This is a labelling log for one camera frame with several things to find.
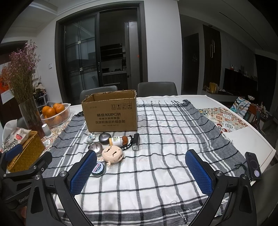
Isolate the grey chair right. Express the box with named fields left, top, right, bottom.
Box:
left=137, top=82, right=178, bottom=98

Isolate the grey plaid tablecloth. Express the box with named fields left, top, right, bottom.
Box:
left=42, top=99, right=249, bottom=225

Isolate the black smartphone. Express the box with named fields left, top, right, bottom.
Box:
left=244, top=152, right=262, bottom=181

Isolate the grey chair left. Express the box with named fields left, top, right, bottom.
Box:
left=80, top=85, right=118, bottom=103

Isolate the brown wooden bean piece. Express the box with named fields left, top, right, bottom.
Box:
left=122, top=136, right=128, bottom=146

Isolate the beige pig face toy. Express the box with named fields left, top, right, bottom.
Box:
left=102, top=146, right=124, bottom=166

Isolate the white pill bottle yellow cap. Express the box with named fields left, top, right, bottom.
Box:
left=109, top=136, right=123, bottom=147

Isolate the black sliding glass door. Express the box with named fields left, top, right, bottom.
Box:
left=55, top=1, right=148, bottom=104

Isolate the wicker tissue box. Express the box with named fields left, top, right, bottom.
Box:
left=1, top=120, right=45, bottom=172

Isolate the patterned bag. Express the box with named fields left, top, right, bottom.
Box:
left=230, top=96, right=251, bottom=118

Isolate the white fruit basket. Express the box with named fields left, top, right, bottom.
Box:
left=40, top=103, right=71, bottom=128

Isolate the grey chair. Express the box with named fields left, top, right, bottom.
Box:
left=80, top=85, right=118, bottom=103
left=137, top=82, right=178, bottom=98

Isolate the brown cardboard box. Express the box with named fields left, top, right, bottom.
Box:
left=81, top=90, right=138, bottom=132

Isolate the orange fruit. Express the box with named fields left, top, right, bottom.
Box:
left=53, top=103, right=65, bottom=114
left=42, top=106, right=50, bottom=116
left=45, top=107, right=56, bottom=118

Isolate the black bike light with strap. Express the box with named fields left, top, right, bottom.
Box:
left=121, top=133, right=140, bottom=151

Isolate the dark grey earbud case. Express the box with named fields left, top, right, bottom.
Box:
left=99, top=132, right=111, bottom=144

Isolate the small white blue figurine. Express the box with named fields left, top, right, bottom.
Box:
left=87, top=134, right=95, bottom=144

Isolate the glass vase with dried flowers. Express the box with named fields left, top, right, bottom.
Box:
left=2, top=41, right=45, bottom=138

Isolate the patterned table runner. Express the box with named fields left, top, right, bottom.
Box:
left=198, top=107, right=247, bottom=133

